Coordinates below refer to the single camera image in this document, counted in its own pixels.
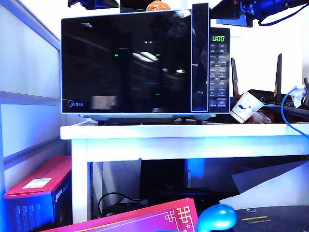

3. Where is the white foam sheet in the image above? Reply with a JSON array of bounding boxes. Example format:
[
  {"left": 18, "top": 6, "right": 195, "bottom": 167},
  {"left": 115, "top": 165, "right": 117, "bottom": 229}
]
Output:
[{"left": 218, "top": 181, "right": 309, "bottom": 210}]

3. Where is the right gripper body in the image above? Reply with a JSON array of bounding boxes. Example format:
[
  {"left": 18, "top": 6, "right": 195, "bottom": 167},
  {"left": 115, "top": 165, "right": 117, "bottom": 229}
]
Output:
[{"left": 239, "top": 0, "right": 268, "bottom": 21}]

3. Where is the black computer case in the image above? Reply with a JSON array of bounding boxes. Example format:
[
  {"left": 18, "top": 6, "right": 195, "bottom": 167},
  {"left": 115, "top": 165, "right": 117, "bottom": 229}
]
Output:
[{"left": 139, "top": 159, "right": 186, "bottom": 194}]

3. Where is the glossy blue computer mouse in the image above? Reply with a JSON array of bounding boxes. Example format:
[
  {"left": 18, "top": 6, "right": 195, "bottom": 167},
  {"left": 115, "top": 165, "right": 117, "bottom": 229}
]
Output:
[{"left": 196, "top": 204, "right": 239, "bottom": 232}]

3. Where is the magenta box with gold pattern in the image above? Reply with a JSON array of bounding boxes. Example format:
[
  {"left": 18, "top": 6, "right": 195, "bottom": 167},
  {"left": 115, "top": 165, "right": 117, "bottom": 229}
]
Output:
[{"left": 44, "top": 197, "right": 199, "bottom": 232}]

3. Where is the white table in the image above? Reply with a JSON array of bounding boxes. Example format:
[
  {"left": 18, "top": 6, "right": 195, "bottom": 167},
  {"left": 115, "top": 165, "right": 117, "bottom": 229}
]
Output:
[{"left": 60, "top": 122, "right": 309, "bottom": 224}]

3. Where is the black router with antennas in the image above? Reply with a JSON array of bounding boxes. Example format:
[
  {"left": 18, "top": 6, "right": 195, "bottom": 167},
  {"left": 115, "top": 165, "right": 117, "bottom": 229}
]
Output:
[{"left": 230, "top": 53, "right": 309, "bottom": 123}]

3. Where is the red and blue cardboard box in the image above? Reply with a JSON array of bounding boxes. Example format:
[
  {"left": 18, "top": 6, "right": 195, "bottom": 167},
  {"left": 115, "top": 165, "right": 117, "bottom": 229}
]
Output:
[{"left": 4, "top": 155, "right": 73, "bottom": 232}]

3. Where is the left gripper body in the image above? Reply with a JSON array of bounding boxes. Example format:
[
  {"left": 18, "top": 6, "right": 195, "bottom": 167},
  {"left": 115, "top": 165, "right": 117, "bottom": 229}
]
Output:
[{"left": 67, "top": 0, "right": 108, "bottom": 10}]

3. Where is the orange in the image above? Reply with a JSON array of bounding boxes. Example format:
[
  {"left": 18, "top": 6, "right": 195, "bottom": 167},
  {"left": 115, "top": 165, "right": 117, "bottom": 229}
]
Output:
[{"left": 146, "top": 0, "right": 171, "bottom": 12}]

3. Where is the grey framed frosted partition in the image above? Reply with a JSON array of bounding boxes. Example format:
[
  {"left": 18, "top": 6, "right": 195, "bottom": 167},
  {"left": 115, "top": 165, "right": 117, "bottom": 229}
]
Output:
[{"left": 0, "top": 0, "right": 63, "bottom": 232}]

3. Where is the black power adapter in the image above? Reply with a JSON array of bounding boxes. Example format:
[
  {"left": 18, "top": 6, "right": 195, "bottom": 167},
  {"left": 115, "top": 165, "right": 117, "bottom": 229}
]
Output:
[{"left": 102, "top": 202, "right": 147, "bottom": 216}]

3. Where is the grey paper board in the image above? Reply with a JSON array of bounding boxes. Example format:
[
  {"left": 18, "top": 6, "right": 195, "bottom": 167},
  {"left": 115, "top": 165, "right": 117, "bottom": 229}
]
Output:
[{"left": 231, "top": 159, "right": 309, "bottom": 194}]

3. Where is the blue network cable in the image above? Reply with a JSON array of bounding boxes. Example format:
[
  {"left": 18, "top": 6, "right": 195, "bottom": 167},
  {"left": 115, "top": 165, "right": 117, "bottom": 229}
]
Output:
[{"left": 280, "top": 86, "right": 309, "bottom": 140}]

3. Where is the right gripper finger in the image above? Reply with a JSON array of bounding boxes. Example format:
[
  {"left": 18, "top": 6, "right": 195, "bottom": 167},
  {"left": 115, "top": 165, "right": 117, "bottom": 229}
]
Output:
[
  {"left": 216, "top": 14, "right": 253, "bottom": 27},
  {"left": 209, "top": 0, "right": 242, "bottom": 19}
]

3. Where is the black glass microwave door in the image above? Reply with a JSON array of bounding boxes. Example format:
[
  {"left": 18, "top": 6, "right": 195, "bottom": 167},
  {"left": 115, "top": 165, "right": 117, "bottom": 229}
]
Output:
[{"left": 60, "top": 2, "right": 210, "bottom": 114}]

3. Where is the white paper cup blue print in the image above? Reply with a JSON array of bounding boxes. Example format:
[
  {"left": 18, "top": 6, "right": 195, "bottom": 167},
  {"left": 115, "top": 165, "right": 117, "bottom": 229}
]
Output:
[{"left": 229, "top": 91, "right": 264, "bottom": 124}]

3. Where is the black box with gold text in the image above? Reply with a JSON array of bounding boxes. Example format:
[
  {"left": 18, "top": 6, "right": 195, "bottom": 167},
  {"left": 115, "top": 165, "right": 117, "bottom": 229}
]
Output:
[{"left": 231, "top": 205, "right": 309, "bottom": 232}]

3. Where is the red and white small packet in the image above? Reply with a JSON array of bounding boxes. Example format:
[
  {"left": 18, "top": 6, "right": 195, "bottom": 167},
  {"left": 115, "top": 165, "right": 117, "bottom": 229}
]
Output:
[{"left": 250, "top": 107, "right": 276, "bottom": 124}]

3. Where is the white cable tag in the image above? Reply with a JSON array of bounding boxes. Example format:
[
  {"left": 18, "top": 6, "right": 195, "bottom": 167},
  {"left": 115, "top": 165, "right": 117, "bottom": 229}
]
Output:
[{"left": 291, "top": 85, "right": 308, "bottom": 109}]

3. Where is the dark bag with blue wrappers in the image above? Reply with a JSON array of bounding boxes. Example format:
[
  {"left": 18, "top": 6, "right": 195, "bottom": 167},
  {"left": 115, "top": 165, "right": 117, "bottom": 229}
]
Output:
[{"left": 120, "top": 0, "right": 152, "bottom": 13}]

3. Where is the black power cable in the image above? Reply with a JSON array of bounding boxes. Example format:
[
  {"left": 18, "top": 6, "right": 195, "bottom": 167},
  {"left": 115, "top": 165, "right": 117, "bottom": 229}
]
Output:
[{"left": 98, "top": 192, "right": 148, "bottom": 218}]

